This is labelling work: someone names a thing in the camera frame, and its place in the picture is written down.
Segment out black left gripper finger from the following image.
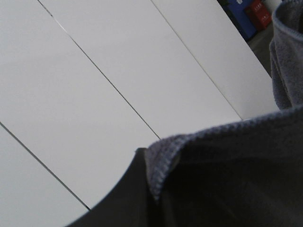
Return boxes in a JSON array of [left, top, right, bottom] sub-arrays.
[[70, 148, 156, 227]]

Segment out dark navy towel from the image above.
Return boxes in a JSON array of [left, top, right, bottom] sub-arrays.
[[145, 0, 303, 227]]

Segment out blue and red boxes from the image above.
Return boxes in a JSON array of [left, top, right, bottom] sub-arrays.
[[218, 0, 281, 41]]

